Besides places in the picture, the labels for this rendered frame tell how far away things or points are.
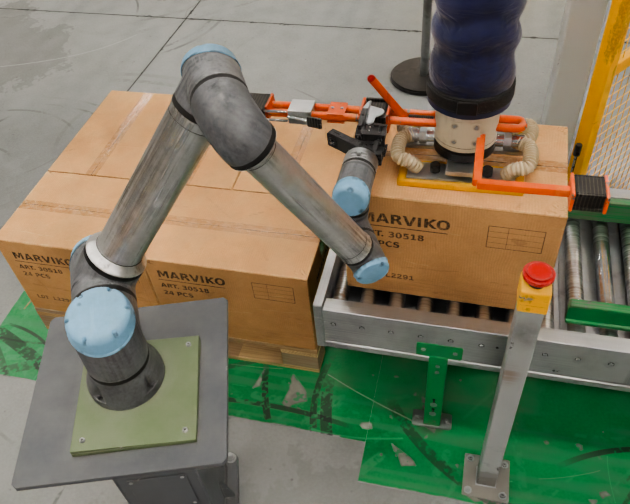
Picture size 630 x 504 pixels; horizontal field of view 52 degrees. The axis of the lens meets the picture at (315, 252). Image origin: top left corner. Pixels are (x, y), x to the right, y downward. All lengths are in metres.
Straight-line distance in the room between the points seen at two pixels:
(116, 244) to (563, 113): 2.04
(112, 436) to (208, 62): 0.89
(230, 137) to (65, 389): 0.88
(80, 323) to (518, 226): 1.12
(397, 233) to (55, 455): 1.06
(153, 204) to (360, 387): 1.32
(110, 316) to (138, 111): 1.69
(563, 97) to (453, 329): 1.33
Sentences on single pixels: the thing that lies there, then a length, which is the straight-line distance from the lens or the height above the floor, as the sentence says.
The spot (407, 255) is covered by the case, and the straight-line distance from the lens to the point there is 1.94.
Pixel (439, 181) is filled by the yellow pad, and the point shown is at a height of 0.97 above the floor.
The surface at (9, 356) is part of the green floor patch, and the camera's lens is 3.00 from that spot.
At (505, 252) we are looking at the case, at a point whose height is 0.79.
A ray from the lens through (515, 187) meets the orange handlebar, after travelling 1.64.
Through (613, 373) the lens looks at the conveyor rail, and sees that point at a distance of 2.09.
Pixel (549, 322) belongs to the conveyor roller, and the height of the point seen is 0.55.
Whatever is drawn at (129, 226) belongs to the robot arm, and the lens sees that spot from 1.51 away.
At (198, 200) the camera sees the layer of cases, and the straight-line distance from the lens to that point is 2.49.
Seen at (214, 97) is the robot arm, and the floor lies 1.50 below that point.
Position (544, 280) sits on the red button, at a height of 1.04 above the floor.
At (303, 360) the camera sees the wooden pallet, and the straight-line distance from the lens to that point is 2.52.
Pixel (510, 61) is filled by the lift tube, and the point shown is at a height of 1.29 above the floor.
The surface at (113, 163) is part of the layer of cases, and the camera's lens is 2.79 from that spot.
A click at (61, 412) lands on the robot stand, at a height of 0.75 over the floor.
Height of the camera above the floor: 2.14
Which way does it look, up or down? 46 degrees down
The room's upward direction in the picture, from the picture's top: 6 degrees counter-clockwise
